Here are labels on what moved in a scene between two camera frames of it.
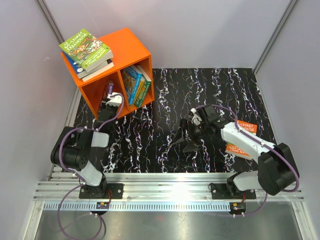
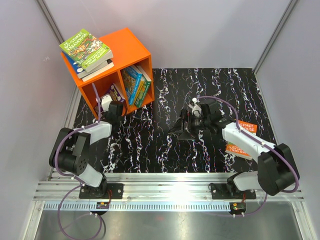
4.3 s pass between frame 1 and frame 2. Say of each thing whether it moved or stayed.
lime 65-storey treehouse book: stayed
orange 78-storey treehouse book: stayed
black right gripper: moved
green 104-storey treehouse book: stayed
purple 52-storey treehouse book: moved
